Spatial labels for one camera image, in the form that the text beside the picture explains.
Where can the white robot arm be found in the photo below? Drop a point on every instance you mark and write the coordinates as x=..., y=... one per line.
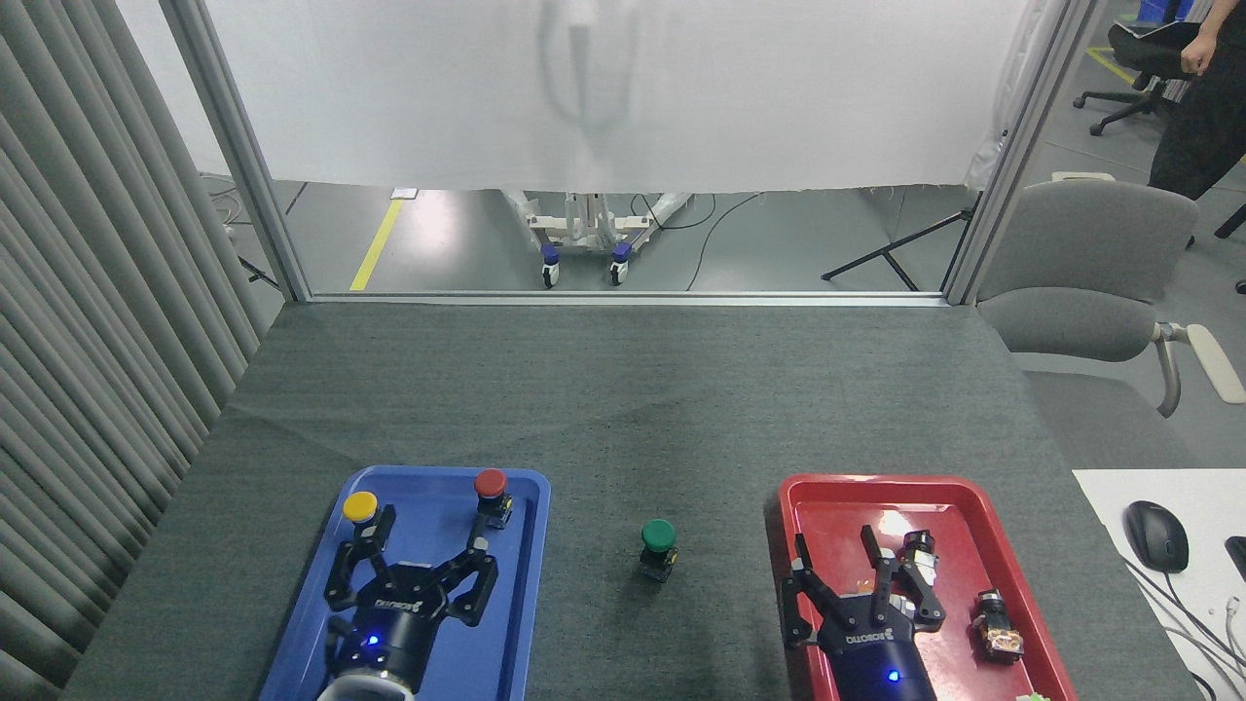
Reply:
x=360, y=689

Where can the black chair base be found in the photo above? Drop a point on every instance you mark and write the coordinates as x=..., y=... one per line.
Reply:
x=1230, y=221

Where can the silver frame post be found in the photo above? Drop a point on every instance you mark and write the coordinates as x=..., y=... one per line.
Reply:
x=238, y=156
x=1017, y=156

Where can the yellow push button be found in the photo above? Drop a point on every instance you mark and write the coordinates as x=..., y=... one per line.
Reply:
x=359, y=505

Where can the person's hand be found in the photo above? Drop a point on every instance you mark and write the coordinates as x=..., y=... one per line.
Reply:
x=1195, y=58

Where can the red push button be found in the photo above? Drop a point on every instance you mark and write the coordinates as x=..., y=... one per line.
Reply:
x=490, y=483

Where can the black keyboard corner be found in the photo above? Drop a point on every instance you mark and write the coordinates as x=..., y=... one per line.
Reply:
x=1237, y=557

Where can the red plastic tray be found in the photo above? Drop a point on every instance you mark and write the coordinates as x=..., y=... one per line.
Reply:
x=983, y=545

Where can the grey ribbed panel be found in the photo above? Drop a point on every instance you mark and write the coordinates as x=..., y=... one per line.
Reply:
x=88, y=341

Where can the white stand on wheels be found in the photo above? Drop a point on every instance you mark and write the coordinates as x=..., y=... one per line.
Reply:
x=581, y=234

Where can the grey fabric chair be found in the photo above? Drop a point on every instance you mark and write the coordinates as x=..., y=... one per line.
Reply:
x=1081, y=263

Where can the black office chair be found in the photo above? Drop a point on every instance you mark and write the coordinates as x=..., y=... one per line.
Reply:
x=1134, y=49

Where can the black tripod legs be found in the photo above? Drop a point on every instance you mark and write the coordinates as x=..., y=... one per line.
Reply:
x=891, y=255

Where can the green push button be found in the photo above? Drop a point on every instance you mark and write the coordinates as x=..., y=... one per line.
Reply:
x=659, y=534

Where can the silver frame rail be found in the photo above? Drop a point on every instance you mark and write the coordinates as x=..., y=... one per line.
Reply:
x=623, y=298

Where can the black switch with copper end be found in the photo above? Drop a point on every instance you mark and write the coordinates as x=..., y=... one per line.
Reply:
x=998, y=628

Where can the blue plastic tray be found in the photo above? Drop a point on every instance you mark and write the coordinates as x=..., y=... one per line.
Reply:
x=516, y=604

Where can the black computer mouse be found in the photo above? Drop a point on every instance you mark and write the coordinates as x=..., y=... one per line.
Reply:
x=1156, y=535

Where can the black and white switch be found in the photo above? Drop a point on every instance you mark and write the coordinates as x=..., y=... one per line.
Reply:
x=920, y=553

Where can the white desk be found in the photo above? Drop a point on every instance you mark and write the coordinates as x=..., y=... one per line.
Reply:
x=1197, y=604

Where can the white curtain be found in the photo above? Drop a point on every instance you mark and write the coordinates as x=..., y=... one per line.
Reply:
x=438, y=88

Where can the blue storage bin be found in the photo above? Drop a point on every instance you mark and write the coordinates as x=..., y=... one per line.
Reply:
x=1158, y=10

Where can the white paper sheet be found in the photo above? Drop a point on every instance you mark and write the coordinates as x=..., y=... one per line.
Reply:
x=404, y=193

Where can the green and white item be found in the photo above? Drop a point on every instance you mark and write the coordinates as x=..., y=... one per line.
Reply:
x=1034, y=696

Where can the white flat box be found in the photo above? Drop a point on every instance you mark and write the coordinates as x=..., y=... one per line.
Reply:
x=1082, y=177

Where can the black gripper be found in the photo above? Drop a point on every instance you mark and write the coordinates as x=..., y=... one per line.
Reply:
x=394, y=623
x=876, y=657

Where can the person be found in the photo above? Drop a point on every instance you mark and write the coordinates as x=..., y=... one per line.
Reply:
x=1212, y=127

